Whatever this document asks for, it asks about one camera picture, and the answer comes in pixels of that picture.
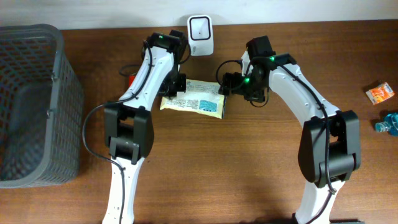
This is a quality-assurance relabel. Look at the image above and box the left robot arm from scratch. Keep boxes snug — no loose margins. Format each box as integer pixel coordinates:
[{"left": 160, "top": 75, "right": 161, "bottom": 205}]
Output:
[{"left": 103, "top": 30, "right": 188, "bottom": 223}]

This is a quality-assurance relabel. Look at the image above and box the yellow snack bag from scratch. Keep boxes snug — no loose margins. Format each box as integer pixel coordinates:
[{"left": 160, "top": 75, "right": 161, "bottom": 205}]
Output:
[{"left": 160, "top": 79, "right": 226, "bottom": 119}]

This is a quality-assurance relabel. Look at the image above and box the white barcode scanner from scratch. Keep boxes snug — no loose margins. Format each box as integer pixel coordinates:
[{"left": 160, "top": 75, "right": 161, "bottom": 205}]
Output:
[{"left": 187, "top": 15, "right": 214, "bottom": 57}]

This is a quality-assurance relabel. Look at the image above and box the red snack bag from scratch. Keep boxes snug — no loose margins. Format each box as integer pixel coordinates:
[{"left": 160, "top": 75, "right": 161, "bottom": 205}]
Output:
[{"left": 129, "top": 75, "right": 136, "bottom": 86}]

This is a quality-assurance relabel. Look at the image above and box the orange tissue pack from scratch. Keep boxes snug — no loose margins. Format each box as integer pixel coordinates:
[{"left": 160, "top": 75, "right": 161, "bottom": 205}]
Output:
[{"left": 366, "top": 82, "right": 395, "bottom": 105}]

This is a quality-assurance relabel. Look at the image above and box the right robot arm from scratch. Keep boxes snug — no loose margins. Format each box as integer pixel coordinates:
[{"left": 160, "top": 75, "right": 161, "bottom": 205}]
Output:
[{"left": 216, "top": 35, "right": 361, "bottom": 224}]

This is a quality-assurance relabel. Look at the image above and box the blue mouthwash bottle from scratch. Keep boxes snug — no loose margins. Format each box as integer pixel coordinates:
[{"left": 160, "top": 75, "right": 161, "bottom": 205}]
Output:
[{"left": 374, "top": 113, "right": 397, "bottom": 136}]

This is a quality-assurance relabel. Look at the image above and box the grey plastic mesh basket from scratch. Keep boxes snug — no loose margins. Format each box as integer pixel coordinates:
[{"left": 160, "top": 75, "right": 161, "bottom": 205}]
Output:
[{"left": 1, "top": 24, "right": 84, "bottom": 189}]

